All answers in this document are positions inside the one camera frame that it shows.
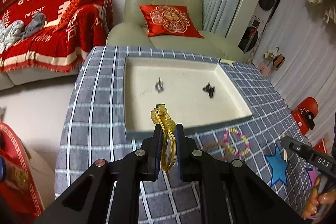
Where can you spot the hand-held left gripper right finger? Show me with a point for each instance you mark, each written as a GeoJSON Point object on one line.
{"type": "Point", "coordinates": [180, 157]}

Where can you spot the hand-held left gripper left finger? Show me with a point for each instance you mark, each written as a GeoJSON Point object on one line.
{"type": "Point", "coordinates": [157, 158]}

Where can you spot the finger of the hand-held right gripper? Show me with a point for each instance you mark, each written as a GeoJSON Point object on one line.
{"type": "Point", "coordinates": [295, 146]}

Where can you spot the shallow cream box tray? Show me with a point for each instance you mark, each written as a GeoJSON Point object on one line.
{"type": "Point", "coordinates": [183, 108]}

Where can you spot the person's right hand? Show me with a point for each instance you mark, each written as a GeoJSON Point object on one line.
{"type": "Point", "coordinates": [312, 200]}

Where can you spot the pink star sticker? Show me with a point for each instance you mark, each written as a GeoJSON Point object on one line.
{"type": "Point", "coordinates": [312, 174]}

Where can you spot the blue star sticker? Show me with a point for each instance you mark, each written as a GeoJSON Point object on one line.
{"type": "Point", "coordinates": [277, 166]}

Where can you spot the red stool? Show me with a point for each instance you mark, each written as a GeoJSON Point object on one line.
{"type": "Point", "coordinates": [304, 113]}

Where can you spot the small silver pendant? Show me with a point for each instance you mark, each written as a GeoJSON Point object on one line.
{"type": "Point", "coordinates": [159, 86]}

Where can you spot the black hair clip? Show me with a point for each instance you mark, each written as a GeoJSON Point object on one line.
{"type": "Point", "coordinates": [209, 89]}

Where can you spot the small hanger with ornaments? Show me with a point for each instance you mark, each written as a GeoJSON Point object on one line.
{"type": "Point", "coordinates": [277, 58]}

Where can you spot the white fabric backdrop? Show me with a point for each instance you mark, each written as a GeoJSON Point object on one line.
{"type": "Point", "coordinates": [302, 56]}

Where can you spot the yellow star sticker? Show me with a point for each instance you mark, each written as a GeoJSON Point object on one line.
{"type": "Point", "coordinates": [227, 61]}

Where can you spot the red round patterned box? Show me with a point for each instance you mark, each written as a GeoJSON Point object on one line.
{"type": "Point", "coordinates": [26, 200]}

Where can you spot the red embroidered cushion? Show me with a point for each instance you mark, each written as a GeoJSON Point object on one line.
{"type": "Point", "coordinates": [168, 19]}

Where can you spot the red and gold gift box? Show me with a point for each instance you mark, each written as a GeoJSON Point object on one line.
{"type": "Point", "coordinates": [15, 176]}

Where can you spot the light grey sofa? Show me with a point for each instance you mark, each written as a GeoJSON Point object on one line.
{"type": "Point", "coordinates": [31, 79]}

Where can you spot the red blanket sofa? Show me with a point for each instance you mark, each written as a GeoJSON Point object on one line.
{"type": "Point", "coordinates": [52, 40]}

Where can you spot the orange-red striped pillow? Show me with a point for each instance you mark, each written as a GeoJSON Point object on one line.
{"type": "Point", "coordinates": [76, 6]}

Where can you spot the grey crumpled cloth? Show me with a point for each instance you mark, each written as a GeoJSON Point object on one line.
{"type": "Point", "coordinates": [35, 24]}

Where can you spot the light blue crumpled clothes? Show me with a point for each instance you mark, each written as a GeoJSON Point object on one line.
{"type": "Point", "coordinates": [10, 35]}

